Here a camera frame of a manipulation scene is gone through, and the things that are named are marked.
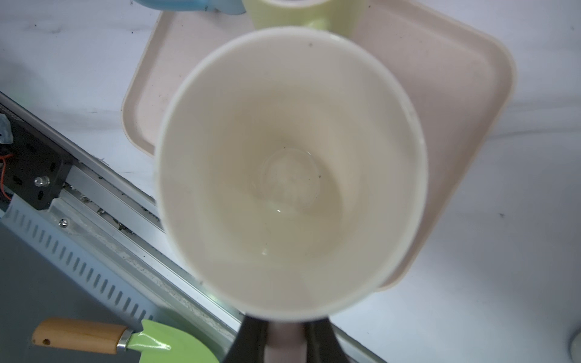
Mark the blue mug back left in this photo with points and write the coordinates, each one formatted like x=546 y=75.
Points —
x=228 y=7

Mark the cream mug pink handle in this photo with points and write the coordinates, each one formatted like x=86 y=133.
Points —
x=291 y=176

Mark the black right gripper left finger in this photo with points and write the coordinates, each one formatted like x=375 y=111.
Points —
x=250 y=342

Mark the grey perforated vent panel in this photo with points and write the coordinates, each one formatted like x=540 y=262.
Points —
x=55 y=265

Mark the cream mug green handle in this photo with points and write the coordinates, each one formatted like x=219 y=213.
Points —
x=335 y=16

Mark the green round object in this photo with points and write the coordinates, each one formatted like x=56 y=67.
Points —
x=155 y=342

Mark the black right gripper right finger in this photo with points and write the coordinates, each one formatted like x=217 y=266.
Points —
x=322 y=343

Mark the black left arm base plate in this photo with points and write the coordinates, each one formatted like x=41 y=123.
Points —
x=37 y=167

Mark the beige rubber tray mat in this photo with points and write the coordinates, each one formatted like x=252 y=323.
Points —
x=458 y=78

